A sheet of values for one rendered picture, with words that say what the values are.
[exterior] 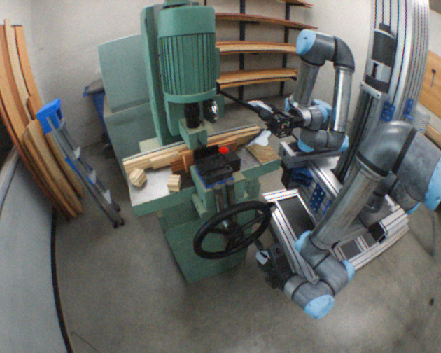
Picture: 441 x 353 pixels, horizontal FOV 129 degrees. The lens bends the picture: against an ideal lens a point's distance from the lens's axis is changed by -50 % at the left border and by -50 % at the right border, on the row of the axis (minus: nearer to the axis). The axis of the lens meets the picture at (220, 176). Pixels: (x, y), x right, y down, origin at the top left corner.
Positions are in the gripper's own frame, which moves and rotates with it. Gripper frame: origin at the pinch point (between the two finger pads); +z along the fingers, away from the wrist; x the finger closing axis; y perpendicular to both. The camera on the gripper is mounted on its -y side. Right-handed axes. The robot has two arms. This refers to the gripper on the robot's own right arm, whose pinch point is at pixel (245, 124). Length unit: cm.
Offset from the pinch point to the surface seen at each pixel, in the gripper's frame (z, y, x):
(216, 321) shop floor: 27, 27, 111
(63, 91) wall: 129, -236, 2
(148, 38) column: 23, -33, -30
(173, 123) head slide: 17.8, -25.0, 5.8
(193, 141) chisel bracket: 14.1, -11.6, 8.7
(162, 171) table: 27.2, -13.1, 18.7
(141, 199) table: 37.4, -2.2, 19.3
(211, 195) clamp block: 16.4, 9.0, 16.0
